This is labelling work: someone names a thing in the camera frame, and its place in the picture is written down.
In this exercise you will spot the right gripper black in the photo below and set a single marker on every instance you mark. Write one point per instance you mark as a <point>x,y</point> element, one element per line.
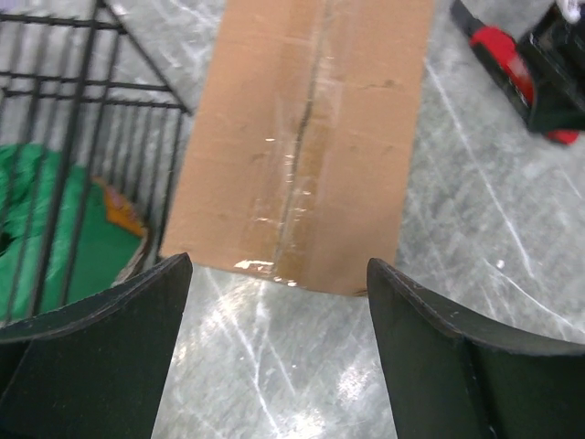
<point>553,50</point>

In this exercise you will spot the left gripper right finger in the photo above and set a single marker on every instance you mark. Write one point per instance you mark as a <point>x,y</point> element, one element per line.
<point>453,373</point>

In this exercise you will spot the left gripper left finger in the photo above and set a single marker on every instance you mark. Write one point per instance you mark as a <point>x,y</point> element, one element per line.
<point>95,368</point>

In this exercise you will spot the red black utility knife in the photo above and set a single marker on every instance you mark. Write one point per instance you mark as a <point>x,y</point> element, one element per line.
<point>498,52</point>

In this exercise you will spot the brown cardboard express box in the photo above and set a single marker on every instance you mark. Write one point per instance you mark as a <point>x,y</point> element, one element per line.
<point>298,163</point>

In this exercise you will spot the green lidded jar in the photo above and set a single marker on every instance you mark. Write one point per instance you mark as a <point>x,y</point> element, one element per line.
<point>99,239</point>

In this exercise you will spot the black wire rack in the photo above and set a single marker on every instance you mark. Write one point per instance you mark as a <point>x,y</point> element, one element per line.
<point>85,87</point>

